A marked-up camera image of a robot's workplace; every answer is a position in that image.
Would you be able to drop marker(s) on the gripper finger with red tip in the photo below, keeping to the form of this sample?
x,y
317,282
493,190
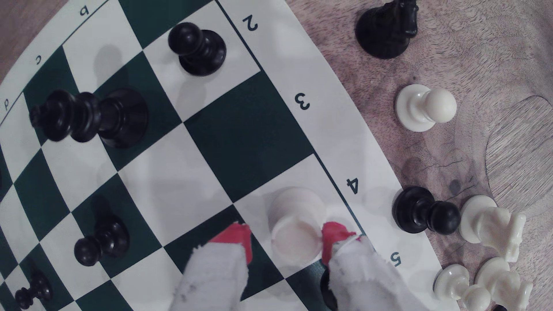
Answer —
x,y
367,280
216,276

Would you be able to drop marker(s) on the white chess rook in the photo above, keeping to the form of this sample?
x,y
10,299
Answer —
x,y
298,216

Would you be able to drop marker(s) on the black chess king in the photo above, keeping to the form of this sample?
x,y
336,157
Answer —
x,y
325,288

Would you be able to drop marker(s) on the black chess pawn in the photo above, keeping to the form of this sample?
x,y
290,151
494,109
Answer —
x,y
106,237
203,49
417,209
34,291

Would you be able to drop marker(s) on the white chess pawn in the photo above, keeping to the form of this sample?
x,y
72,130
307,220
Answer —
x,y
456,283
421,108

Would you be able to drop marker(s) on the white chess knight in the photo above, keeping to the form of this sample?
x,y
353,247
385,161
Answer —
x,y
503,285
488,224

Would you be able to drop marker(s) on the green white chess board mat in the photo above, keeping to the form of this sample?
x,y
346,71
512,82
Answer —
x,y
242,129

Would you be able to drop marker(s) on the black chess queen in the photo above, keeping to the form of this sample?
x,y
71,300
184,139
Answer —
x,y
112,119

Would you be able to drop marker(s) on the black chess knight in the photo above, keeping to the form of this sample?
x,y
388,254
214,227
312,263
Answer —
x,y
384,30

